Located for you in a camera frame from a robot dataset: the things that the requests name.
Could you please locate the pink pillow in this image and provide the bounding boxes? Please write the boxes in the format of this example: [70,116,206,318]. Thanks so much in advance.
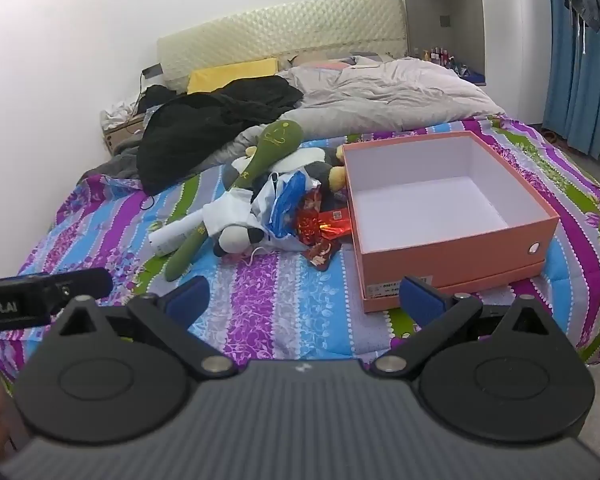
[305,57,361,74]

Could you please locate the dark grey blanket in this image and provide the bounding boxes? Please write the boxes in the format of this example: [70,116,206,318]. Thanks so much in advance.
[77,135,146,186]

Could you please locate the blue white plastic bag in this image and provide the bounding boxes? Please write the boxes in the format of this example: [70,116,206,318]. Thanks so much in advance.
[267,170,326,251]

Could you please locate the grey duvet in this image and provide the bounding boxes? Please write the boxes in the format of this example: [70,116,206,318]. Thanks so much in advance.
[220,57,506,161]

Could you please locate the red foil wrapper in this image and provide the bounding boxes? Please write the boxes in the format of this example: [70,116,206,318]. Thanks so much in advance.
[300,212,346,247]

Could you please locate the floral striped bed sheet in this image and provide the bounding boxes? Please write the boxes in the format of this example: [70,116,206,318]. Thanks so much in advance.
[0,115,600,386]

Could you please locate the yellow pillow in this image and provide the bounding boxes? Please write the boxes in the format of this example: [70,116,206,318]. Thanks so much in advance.
[187,58,280,95]

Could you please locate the black clothing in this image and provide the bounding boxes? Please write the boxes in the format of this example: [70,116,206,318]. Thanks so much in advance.
[136,76,305,196]

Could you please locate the white soft toy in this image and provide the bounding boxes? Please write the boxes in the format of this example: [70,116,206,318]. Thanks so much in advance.
[200,190,256,236]

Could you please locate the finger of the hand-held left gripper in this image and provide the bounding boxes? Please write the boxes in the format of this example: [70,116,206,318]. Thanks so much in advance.
[55,267,115,306]

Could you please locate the white cylinder roll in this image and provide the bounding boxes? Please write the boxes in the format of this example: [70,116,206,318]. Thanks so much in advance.
[149,207,211,257]

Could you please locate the black white cow plush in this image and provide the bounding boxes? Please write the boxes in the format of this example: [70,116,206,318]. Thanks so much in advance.
[212,222,266,257]

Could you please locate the padded cream headboard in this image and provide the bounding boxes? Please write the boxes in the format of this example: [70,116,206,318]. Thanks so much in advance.
[156,0,407,93]

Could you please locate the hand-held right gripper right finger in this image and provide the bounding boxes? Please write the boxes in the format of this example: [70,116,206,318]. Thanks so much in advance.
[370,275,552,381]

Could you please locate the orange cardboard box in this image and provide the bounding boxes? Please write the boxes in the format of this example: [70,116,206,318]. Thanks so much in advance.
[341,131,561,314]

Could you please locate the blue curtain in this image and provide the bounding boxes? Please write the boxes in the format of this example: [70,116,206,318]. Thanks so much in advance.
[542,0,600,158]

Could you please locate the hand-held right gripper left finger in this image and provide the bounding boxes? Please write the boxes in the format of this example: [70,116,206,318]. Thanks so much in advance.
[55,276,236,381]

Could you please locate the white crumpled cloth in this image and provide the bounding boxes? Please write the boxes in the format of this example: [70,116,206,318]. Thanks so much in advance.
[100,100,141,131]

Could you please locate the row of small bottles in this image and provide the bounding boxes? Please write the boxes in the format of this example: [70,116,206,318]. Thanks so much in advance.
[412,46,461,68]

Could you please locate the brown cardboard box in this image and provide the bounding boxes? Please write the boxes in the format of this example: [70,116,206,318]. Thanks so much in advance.
[102,112,148,156]

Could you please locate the green plush spoon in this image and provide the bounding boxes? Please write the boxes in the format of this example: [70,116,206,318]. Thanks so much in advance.
[164,119,306,282]

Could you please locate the red printed packet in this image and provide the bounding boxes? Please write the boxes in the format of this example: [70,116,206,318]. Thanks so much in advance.
[297,187,353,241]

